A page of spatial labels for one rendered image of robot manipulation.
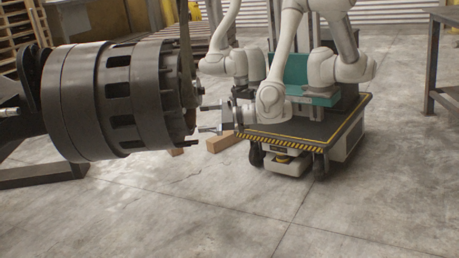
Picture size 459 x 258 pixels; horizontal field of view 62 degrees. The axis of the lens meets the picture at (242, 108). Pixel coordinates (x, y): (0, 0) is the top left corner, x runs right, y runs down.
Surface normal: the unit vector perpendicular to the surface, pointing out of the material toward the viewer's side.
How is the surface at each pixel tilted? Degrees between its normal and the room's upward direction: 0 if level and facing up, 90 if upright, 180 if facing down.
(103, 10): 90
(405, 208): 0
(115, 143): 118
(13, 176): 0
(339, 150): 90
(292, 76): 90
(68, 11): 90
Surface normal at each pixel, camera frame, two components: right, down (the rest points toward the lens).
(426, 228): -0.11, -0.92
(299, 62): -0.55, 0.37
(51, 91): -0.07, -0.16
